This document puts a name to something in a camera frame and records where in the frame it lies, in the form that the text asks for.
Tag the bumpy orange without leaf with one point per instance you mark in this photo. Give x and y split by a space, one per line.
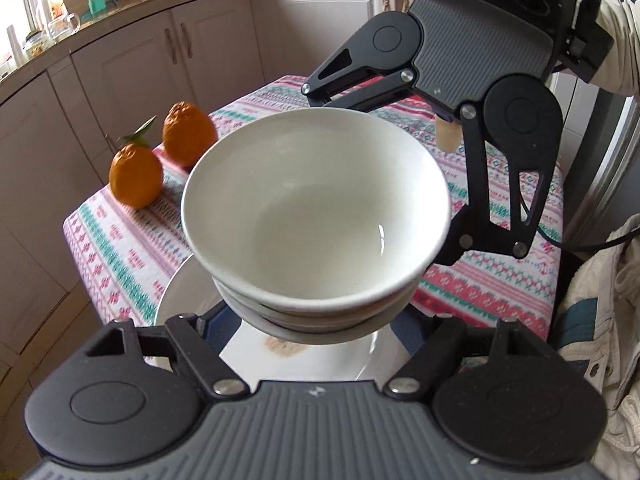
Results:
187 132

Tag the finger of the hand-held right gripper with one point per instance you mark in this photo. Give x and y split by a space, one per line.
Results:
360 92
495 230

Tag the patterned tablecloth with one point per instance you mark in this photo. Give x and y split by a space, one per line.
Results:
125 260

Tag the white kitchen cabinets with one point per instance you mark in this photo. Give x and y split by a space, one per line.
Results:
125 65

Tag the orange juice bottle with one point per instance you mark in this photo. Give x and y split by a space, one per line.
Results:
49 7

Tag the cream jacket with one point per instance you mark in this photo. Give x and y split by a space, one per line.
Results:
610 335

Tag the glass jar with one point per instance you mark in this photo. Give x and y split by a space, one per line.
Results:
36 44

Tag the white bowl pink flower print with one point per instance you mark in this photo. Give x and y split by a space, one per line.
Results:
310 200
320 336
320 316

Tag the white plate with stained centre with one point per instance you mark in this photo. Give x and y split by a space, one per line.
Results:
310 360

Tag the glass mug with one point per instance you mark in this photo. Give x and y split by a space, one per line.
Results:
62 29

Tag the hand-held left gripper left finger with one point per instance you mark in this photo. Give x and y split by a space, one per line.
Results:
200 346

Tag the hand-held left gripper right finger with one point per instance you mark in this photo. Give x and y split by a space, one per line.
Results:
437 347

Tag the stack of clear plastic cups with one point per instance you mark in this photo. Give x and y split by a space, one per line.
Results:
14 47

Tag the person's right hand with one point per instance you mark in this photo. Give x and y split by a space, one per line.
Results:
448 135

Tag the orange with green leaf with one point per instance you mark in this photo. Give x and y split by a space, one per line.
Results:
135 175

